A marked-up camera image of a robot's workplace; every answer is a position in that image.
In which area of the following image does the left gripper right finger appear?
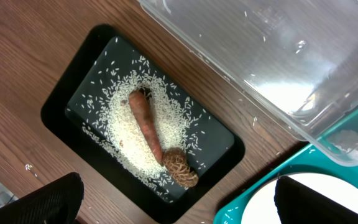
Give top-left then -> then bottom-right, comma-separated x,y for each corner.
274,176 -> 358,224

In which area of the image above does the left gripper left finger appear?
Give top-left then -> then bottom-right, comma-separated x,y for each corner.
0,172 -> 85,224

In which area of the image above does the large white plate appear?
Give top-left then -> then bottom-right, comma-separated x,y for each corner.
241,172 -> 358,223

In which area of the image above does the pile of white rice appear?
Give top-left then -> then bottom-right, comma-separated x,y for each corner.
73,56 -> 201,190

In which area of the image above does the orange carrot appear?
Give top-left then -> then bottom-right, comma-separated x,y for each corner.
129,90 -> 163,166

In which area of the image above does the teal serving tray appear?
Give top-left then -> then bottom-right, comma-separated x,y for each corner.
213,144 -> 358,224

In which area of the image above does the black plastic tray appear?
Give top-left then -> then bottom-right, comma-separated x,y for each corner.
41,24 -> 245,223

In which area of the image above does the clear plastic bin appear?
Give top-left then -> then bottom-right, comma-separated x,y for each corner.
139,0 -> 358,166

